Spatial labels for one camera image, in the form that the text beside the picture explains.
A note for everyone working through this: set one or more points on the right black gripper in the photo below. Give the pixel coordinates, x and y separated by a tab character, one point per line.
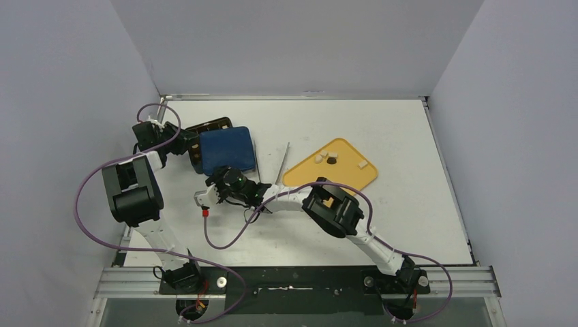
217	181

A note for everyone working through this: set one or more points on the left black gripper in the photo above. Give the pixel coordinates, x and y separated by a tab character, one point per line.
183	137

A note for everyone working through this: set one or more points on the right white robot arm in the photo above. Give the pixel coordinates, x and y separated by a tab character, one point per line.
330	205

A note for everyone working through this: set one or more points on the aluminium rail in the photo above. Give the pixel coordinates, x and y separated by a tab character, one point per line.
139	282

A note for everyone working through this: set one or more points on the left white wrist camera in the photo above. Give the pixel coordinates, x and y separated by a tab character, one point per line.
155	123

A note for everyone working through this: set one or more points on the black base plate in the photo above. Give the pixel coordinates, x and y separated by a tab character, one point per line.
305	290

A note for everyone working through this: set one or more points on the blue box lid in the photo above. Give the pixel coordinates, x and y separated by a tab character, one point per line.
227	147

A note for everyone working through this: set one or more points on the yellow plastic tray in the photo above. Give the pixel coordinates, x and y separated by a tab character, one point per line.
345	171

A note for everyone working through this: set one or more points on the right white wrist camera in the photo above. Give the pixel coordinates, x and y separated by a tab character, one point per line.
208	198

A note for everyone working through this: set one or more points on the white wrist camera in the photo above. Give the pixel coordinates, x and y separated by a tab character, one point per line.
155	123
208	198

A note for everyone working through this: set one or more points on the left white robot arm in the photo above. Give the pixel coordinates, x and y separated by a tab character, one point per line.
134	198

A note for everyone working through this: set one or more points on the metal tongs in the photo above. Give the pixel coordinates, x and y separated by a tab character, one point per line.
270	163

